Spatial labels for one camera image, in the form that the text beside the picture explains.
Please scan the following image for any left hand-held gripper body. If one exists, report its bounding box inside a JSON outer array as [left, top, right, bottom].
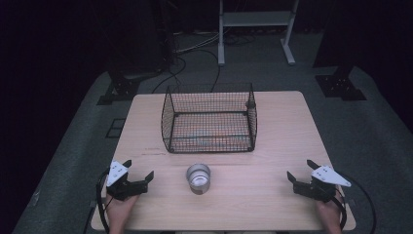
[[105, 159, 149, 202]]

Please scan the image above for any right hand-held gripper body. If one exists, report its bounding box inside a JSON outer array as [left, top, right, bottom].
[[291, 165, 353, 204]]

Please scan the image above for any person's left hand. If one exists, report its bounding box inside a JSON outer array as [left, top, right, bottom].
[[104, 193, 140, 226]]

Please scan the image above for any person's right hand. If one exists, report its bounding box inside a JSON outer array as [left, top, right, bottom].
[[316, 194, 344, 228]]

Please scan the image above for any silver metal can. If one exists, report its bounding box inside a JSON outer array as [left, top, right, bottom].
[[185, 163, 212, 196]]

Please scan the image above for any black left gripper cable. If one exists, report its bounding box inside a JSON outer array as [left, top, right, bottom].
[[95, 168, 115, 234]]

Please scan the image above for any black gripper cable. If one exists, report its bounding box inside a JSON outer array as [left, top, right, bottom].
[[333, 173, 378, 234], [95, 168, 115, 234]]

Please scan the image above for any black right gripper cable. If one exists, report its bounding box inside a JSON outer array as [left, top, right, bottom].
[[333, 173, 378, 234]]

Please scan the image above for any black wire mesh basket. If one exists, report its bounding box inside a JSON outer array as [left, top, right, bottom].
[[160, 82, 258, 155]]

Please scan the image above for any black stand with base plate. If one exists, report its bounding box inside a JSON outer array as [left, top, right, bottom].
[[312, 0, 368, 102], [95, 0, 179, 106]]

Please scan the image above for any black floor cable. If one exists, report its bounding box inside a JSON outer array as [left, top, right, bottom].
[[151, 48, 222, 95]]

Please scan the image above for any white floor cable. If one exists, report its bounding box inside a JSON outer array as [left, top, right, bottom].
[[174, 29, 225, 55]]

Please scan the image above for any white metal desk frame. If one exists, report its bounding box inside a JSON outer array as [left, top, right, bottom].
[[217, 0, 301, 67]]

